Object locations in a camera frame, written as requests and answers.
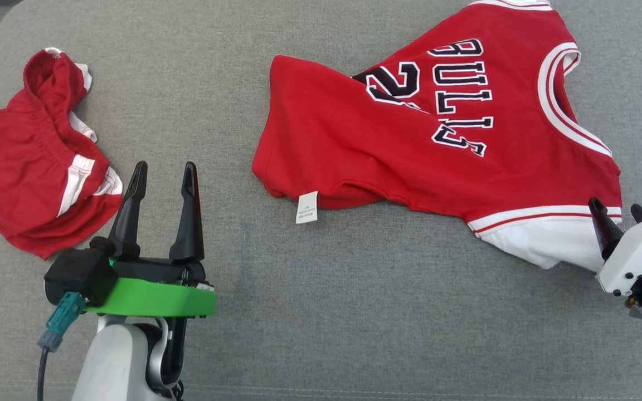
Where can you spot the red Bulls basketball jersey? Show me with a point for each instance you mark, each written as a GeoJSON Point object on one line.
{"type": "Point", "coordinates": [354, 139]}

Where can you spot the grey fabric sofa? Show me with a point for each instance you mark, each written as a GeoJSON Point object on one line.
{"type": "Point", "coordinates": [298, 306]}

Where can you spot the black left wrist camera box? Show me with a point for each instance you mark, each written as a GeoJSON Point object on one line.
{"type": "Point", "coordinates": [78, 275]}

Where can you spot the red shorts with white stripes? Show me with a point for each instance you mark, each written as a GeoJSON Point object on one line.
{"type": "Point", "coordinates": [14, 167]}

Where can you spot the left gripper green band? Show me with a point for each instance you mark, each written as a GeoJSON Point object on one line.
{"type": "Point", "coordinates": [154, 298]}

